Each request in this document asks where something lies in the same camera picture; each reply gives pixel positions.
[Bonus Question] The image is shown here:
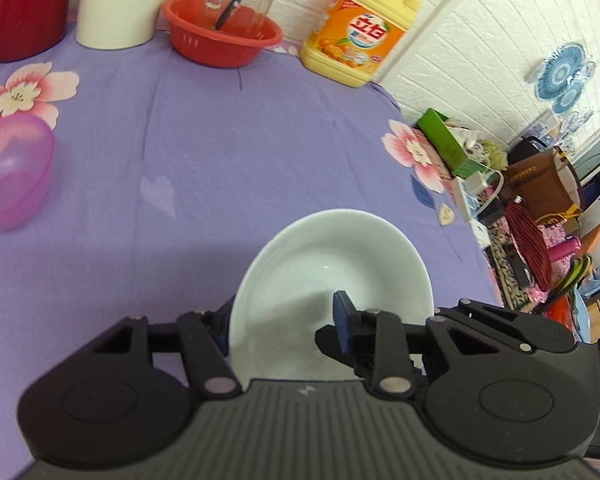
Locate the large blue paper fan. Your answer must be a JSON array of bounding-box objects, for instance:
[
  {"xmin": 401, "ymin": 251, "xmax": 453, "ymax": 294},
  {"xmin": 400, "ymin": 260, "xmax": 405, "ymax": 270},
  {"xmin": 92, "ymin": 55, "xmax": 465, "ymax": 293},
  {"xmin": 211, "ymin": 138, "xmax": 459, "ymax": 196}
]
[{"xmin": 535, "ymin": 42, "xmax": 583, "ymax": 101}]

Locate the brown patterned cloth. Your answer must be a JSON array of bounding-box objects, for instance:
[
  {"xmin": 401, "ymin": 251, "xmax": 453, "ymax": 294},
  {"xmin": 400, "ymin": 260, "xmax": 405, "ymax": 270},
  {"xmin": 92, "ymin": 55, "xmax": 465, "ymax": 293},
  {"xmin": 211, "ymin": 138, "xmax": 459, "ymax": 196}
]
[{"xmin": 485, "ymin": 220, "xmax": 536, "ymax": 306}]

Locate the red plastic basket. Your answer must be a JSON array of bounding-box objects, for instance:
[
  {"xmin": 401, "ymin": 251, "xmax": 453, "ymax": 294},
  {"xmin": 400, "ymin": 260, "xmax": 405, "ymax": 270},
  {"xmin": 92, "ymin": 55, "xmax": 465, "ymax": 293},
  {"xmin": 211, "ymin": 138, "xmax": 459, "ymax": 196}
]
[{"xmin": 161, "ymin": 0, "xmax": 283, "ymax": 68}]

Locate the yellow detergent bottle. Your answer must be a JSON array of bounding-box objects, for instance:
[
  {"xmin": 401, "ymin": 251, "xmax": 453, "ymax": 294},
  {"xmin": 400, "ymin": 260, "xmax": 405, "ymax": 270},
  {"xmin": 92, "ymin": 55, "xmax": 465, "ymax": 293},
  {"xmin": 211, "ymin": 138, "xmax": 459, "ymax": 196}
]
[{"xmin": 300, "ymin": 0, "xmax": 446, "ymax": 88}]

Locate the red knitted cloth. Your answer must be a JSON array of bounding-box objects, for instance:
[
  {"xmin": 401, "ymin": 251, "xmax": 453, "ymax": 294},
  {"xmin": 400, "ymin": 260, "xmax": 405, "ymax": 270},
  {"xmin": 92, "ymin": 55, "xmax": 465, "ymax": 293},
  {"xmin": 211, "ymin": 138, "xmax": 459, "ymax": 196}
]
[{"xmin": 505, "ymin": 197, "xmax": 553, "ymax": 291}]

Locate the white power strip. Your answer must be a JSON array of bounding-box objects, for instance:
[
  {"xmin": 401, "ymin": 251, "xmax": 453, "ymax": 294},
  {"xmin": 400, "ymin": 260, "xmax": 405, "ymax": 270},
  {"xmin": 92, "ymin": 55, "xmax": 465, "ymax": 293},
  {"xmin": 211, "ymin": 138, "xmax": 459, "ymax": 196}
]
[{"xmin": 452, "ymin": 175, "xmax": 503, "ymax": 221}]

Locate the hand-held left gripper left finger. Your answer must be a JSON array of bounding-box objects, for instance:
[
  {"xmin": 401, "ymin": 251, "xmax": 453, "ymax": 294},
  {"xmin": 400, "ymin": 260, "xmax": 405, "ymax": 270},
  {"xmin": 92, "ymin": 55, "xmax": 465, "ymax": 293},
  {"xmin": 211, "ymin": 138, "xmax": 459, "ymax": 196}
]
[{"xmin": 87, "ymin": 297, "xmax": 243, "ymax": 401}]

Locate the brown paper bag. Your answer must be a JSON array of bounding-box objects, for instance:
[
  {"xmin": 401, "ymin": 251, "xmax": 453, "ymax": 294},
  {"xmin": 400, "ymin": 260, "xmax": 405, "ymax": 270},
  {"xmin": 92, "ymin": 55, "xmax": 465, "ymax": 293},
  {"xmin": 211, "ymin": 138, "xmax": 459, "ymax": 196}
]
[{"xmin": 502, "ymin": 146, "xmax": 583, "ymax": 221}]

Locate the green box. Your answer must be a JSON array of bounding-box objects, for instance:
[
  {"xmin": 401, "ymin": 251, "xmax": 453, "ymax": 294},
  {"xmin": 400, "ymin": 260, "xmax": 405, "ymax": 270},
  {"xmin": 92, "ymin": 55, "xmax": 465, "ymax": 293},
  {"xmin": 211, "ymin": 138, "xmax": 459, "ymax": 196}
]
[{"xmin": 416, "ymin": 108, "xmax": 486, "ymax": 179}]

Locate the purple plastic bowl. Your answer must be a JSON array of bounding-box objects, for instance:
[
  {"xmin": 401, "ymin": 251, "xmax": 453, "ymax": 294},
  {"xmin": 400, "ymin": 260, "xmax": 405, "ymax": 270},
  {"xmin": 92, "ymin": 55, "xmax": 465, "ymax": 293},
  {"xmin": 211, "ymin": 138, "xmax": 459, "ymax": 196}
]
[{"xmin": 0, "ymin": 113, "xmax": 56, "ymax": 232}]

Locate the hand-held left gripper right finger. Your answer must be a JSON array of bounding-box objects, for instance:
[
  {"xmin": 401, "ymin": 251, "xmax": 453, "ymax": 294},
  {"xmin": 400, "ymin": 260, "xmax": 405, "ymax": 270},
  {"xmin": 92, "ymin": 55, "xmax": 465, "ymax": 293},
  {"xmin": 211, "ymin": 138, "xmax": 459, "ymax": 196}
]
[{"xmin": 314, "ymin": 290, "xmax": 481, "ymax": 396}]

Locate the pink bottle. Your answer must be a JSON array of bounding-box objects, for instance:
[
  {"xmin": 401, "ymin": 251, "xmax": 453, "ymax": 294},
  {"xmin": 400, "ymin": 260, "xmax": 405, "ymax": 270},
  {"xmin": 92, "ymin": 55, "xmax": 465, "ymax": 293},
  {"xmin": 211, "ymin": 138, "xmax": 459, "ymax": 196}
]
[{"xmin": 550, "ymin": 237, "xmax": 583, "ymax": 263}]

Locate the medium blue paper fan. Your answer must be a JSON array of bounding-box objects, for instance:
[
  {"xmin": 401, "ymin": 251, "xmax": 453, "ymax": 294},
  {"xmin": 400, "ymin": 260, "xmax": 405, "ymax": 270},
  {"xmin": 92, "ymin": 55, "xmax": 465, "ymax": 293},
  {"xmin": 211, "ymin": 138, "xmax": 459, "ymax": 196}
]
[{"xmin": 552, "ymin": 77, "xmax": 587, "ymax": 116}]

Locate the red thermos jug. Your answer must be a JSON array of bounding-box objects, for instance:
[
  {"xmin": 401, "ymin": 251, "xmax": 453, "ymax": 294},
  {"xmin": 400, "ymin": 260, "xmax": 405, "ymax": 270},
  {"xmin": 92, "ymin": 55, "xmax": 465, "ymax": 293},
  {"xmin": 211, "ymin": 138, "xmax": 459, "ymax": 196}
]
[{"xmin": 0, "ymin": 0, "xmax": 76, "ymax": 63}]

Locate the white thermos jug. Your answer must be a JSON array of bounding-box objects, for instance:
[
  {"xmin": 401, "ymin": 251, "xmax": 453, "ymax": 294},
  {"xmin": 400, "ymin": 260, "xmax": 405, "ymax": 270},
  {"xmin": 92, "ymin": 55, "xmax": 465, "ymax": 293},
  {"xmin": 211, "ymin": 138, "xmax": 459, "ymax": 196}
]
[{"xmin": 75, "ymin": 0, "xmax": 173, "ymax": 51}]

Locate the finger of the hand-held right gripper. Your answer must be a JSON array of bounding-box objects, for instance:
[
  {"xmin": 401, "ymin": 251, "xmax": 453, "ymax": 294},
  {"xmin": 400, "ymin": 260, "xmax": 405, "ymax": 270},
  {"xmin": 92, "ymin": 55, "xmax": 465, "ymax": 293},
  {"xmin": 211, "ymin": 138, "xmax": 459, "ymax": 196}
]
[{"xmin": 440, "ymin": 299, "xmax": 578, "ymax": 356}]

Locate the purple flowered tablecloth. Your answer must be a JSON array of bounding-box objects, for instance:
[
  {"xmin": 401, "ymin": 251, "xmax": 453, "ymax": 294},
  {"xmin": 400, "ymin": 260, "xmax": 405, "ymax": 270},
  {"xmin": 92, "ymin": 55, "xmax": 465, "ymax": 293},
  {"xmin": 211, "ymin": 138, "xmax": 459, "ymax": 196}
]
[{"xmin": 0, "ymin": 25, "xmax": 506, "ymax": 480}]

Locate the white bowl with red pattern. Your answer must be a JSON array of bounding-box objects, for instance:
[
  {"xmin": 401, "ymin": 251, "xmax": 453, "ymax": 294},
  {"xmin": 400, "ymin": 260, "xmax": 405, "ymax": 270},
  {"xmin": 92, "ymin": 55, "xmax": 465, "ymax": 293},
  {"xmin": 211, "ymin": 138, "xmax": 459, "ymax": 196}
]
[{"xmin": 228, "ymin": 208, "xmax": 435, "ymax": 381}]

